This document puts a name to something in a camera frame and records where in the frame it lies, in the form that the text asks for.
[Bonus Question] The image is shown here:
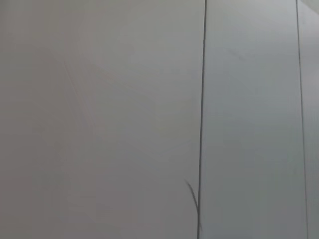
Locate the thin dark stray strand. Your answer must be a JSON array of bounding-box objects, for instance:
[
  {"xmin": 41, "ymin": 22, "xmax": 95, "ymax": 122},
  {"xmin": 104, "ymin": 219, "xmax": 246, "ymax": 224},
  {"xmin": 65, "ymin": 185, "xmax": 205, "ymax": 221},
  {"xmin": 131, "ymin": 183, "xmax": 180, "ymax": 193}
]
[{"xmin": 184, "ymin": 178, "xmax": 203, "ymax": 231}]

